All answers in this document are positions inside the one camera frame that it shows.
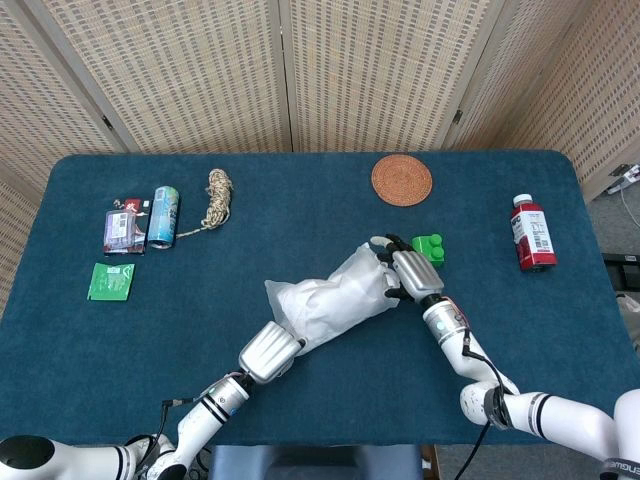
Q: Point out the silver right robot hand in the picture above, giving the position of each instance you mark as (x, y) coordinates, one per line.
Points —
(417, 275)

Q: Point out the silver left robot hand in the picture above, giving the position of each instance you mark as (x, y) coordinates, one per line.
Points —
(267, 352)

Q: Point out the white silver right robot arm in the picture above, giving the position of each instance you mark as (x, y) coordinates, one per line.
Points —
(465, 360)

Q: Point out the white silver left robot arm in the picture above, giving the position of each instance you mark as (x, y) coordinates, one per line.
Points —
(210, 415)

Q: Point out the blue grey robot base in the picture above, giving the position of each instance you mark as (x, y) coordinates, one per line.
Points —
(315, 462)

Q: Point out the green toy building block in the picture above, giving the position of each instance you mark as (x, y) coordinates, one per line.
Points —
(430, 250)

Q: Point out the round brown woven coaster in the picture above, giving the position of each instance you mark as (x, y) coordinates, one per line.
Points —
(402, 180)

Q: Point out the blue felt table cover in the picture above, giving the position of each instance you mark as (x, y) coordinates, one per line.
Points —
(150, 350)

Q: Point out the red juice bottle white cap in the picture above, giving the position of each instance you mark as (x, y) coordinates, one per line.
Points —
(534, 240)

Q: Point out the dark metal screen hinge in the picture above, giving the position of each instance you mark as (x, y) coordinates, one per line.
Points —
(457, 116)
(107, 123)

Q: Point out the light blue drink can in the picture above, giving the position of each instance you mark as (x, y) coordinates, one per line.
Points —
(165, 217)

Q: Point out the green paper packet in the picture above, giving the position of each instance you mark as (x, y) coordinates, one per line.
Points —
(111, 282)

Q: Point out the clear purple plastic box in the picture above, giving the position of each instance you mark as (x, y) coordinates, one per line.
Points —
(120, 230)

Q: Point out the dark red black box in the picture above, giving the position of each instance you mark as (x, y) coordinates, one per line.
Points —
(132, 205)

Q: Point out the black floor equipment box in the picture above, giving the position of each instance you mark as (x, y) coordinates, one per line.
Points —
(625, 270)

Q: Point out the white power strip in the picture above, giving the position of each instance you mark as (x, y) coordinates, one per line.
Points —
(627, 177)

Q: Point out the woven rattan folding screen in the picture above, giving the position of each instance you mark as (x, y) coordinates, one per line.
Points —
(200, 75)

